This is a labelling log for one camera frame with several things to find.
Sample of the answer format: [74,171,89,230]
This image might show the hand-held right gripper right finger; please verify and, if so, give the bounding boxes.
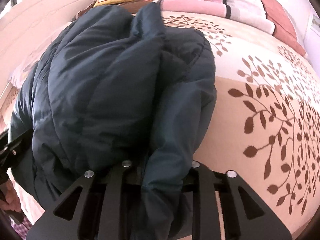
[180,160,293,240]

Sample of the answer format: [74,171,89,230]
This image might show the dark teal quilted jacket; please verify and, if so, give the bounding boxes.
[9,4,217,240]

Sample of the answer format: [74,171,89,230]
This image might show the pink white striped folded blanket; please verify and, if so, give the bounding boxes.
[160,0,275,34]

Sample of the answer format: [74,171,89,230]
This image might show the salmon pink pillow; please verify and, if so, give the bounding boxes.
[255,0,308,57]

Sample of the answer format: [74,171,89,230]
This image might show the pink plaid pants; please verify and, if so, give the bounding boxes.
[11,220,33,233]

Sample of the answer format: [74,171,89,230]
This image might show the white sliding-door wardrobe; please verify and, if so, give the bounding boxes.
[304,5,320,63]

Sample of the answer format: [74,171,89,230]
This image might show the white bed headboard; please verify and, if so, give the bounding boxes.
[0,0,100,85]

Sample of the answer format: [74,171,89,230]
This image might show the beige leaf-print bed blanket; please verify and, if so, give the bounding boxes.
[0,11,320,240]

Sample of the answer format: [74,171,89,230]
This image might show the person's left hand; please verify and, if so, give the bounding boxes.
[0,180,22,212]

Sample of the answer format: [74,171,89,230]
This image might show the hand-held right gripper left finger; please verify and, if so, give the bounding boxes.
[26,160,145,240]

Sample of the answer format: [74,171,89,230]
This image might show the lilac floral pillow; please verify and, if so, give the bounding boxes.
[9,55,45,90]

